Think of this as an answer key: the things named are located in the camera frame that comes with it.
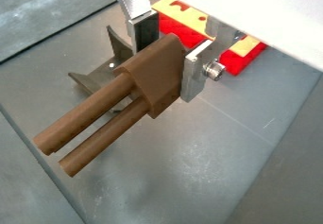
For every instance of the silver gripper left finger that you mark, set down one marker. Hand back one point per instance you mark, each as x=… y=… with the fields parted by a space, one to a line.
x=141 y=23

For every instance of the brown three prong object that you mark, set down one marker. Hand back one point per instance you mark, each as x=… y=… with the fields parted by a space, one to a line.
x=145 y=87

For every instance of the red shape sorter block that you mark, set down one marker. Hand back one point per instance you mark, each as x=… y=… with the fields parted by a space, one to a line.
x=186 y=23

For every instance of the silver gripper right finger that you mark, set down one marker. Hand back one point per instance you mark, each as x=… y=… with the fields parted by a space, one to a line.
x=201 y=59

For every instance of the dark grey cradle fixture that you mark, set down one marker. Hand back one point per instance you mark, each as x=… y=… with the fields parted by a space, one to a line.
x=101 y=75

